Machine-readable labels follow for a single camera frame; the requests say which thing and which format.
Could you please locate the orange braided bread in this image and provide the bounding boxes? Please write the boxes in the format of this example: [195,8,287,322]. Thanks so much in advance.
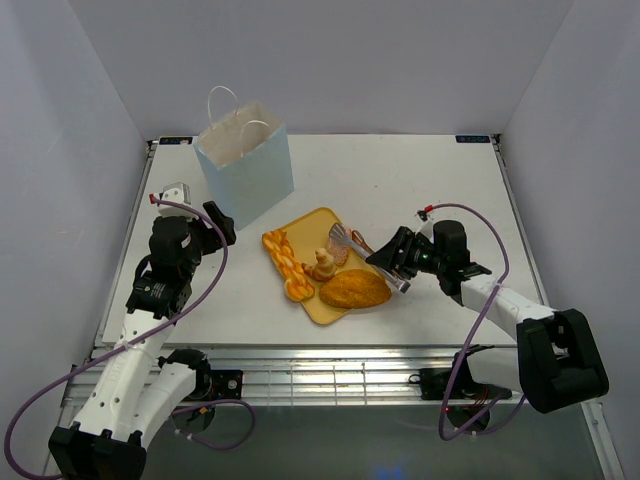
[262,230,315,303]

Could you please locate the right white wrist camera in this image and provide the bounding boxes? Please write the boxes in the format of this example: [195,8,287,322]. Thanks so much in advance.
[416,205,434,239]

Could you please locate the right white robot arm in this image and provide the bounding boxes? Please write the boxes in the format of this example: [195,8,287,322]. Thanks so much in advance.
[366,220,609,413]

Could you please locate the light blue paper bag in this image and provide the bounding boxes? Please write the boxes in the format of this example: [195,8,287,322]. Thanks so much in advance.
[193,94,295,230]

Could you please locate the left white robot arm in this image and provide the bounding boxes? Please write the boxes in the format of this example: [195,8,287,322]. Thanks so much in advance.
[48,200,236,479]

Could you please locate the metal food tongs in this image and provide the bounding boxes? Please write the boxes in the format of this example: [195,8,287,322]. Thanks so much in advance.
[329,222,411,293]

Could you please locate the pink sugared donut bread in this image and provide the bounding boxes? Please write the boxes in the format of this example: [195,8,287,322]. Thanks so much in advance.
[326,236,351,267]

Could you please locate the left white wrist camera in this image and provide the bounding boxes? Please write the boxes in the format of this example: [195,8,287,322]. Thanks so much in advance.
[150,182,194,218]

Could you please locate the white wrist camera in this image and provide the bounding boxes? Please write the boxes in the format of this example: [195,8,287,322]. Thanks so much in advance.
[416,205,434,239]
[150,182,194,218]

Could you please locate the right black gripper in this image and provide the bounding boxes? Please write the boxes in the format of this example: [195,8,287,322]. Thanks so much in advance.
[365,226,445,280]

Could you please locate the brown oval crusty bread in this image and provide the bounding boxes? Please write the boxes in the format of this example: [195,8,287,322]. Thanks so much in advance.
[319,269,392,309]

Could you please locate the small croissant bread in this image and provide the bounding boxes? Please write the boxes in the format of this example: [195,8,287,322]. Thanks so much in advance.
[302,248,337,282]

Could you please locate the aluminium table frame rail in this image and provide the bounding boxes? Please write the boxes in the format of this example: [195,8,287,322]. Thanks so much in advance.
[62,344,596,407]

